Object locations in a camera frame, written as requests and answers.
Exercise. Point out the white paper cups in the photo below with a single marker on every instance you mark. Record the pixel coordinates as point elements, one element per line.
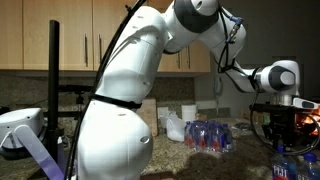
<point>189,113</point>

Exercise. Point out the white VR headset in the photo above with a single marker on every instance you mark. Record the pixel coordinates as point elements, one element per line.
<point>20,123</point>

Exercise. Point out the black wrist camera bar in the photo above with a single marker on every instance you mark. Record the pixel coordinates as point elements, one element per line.
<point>266,107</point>

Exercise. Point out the wooden cutting board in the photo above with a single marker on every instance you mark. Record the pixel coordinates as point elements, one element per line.
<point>150,116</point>

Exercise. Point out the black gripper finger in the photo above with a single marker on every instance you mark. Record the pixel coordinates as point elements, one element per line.
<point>270,138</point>
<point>294,138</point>

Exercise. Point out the wooden cabinet door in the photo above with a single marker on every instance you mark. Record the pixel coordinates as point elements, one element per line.
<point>71,20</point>
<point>11,33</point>
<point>200,61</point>
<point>103,20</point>
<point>170,63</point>

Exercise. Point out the white plastic bag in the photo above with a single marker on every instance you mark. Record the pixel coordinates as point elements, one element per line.
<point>175,128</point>

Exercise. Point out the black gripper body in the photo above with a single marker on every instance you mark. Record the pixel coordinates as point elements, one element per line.
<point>281,123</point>

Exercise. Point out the white container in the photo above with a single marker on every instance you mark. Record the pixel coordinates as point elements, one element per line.
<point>162,116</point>

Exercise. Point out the open silver laptop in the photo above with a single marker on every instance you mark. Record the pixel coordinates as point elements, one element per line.
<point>311,118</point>

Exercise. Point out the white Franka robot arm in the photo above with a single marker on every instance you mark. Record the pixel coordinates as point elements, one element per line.
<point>113,140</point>

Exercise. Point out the black pole stand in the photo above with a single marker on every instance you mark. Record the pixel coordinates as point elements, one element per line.
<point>54,66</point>

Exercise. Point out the black round dish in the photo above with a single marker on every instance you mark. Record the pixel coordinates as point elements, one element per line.
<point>245,126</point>

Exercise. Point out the shrink-wrapped water bottle pack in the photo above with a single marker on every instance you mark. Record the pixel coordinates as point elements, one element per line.
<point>208,138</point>

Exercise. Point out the Fiji water bottle blue cap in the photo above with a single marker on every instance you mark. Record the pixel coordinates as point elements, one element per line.
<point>310,170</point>
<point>283,170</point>

